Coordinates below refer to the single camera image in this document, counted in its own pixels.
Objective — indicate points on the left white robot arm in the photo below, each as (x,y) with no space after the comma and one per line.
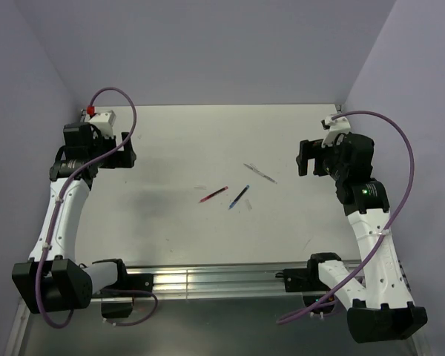
(51,280)

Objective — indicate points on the aluminium mounting rail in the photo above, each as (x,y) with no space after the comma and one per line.
(217,281)

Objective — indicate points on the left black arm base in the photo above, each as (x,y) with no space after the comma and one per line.
(134,286)

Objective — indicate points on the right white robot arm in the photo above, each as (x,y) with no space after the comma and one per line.
(380,308)

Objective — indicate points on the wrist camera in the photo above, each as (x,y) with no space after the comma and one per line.
(334,126)
(103,120)

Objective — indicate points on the red pen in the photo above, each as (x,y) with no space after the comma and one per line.
(213,194)

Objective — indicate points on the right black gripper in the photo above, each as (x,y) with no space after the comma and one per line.
(311,149)

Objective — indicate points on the blue pen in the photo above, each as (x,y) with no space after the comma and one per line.
(238,197)

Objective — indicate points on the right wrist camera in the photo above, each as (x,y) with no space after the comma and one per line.
(334,126)

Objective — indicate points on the clear capped pen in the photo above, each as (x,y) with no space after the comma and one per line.
(260,173)

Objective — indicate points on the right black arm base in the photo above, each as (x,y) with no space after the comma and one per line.
(300,280)

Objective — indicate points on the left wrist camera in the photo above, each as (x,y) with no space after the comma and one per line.
(103,120)

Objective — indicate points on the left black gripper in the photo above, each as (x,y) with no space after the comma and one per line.
(124,159)

